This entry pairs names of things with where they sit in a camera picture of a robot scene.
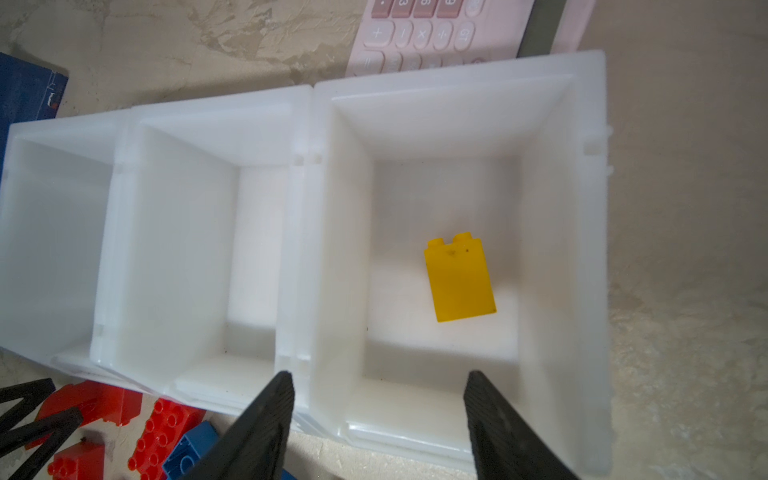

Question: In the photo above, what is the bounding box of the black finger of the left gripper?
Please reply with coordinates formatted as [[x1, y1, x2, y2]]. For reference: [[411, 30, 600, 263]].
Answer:
[[0, 378, 56, 432], [1, 408, 83, 480]]

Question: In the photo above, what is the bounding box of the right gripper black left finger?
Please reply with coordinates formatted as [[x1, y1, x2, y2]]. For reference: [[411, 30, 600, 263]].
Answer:
[[183, 371, 295, 480]]

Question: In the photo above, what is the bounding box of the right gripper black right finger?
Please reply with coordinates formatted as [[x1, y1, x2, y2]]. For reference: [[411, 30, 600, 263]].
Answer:
[[463, 370, 577, 480]]

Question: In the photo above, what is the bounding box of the red lego small brick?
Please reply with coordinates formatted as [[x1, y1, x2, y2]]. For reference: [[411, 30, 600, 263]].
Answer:
[[47, 441, 105, 480]]

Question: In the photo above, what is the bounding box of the yellow lego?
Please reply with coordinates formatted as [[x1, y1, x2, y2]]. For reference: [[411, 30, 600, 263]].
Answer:
[[424, 232, 497, 323]]

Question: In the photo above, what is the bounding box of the red lego square brick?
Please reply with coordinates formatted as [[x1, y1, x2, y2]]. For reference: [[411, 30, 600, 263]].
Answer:
[[35, 380, 143, 427]]

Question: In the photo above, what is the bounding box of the blue lego hollow brick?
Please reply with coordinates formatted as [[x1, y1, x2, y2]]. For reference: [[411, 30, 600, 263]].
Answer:
[[162, 421, 219, 480]]

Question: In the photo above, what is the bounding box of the red lego eight-stud brick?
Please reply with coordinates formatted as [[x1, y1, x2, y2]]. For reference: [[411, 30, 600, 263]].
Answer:
[[127, 398, 206, 479]]

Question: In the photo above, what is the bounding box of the middle white plastic bin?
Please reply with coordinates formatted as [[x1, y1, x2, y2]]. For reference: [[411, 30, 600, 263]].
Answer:
[[89, 86, 313, 415]]

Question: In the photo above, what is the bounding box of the white plastic bin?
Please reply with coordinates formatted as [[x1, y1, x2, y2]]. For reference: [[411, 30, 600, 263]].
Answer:
[[279, 51, 613, 475], [1, 111, 128, 388], [89, 86, 313, 415]]

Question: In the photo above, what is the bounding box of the left white plastic bin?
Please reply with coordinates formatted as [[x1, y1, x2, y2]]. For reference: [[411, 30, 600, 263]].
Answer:
[[1, 111, 128, 388]]

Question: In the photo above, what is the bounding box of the right white plastic bin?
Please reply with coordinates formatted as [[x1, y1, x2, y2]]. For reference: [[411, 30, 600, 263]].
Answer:
[[279, 51, 613, 475]]

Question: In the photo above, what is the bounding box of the blue book yellow label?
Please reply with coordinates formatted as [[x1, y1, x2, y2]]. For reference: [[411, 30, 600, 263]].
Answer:
[[0, 53, 69, 165]]

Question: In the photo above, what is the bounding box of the pink calculator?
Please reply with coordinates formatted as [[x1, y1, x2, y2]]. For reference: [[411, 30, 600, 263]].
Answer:
[[344, 0, 598, 78]]

